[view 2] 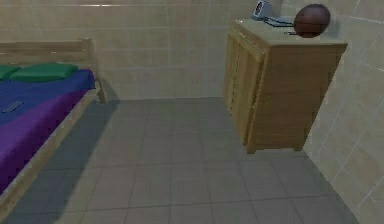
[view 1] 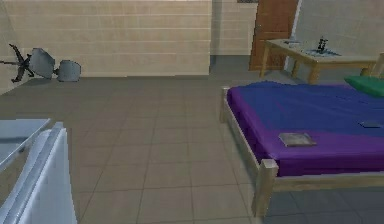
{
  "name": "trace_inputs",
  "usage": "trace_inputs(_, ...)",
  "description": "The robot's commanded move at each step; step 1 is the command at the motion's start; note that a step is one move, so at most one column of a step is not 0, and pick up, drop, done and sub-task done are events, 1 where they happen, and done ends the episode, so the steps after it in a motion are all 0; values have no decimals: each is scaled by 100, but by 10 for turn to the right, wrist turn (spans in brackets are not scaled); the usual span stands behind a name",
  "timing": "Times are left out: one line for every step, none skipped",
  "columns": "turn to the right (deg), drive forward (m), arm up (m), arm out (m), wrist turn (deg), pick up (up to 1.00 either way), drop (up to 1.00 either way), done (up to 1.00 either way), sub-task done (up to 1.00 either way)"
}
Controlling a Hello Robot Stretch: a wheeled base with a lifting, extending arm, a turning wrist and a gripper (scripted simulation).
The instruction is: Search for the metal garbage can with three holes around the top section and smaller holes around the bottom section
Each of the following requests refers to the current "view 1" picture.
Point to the grey book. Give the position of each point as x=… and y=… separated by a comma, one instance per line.
x=296, y=139

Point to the purple blue wooden bed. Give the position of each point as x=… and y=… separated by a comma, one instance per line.
x=300, y=113

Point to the brown wooden room door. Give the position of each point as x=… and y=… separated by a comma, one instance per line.
x=271, y=30

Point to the grey flat item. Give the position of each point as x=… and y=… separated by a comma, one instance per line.
x=292, y=42

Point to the light wooden table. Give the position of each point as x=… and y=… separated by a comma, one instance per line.
x=313, y=60

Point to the overturned grey office chair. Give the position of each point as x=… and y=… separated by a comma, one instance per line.
x=41, y=63

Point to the green pillow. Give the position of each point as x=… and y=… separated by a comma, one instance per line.
x=366, y=85

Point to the small dark grey phone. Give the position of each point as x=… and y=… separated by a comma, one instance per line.
x=370, y=124

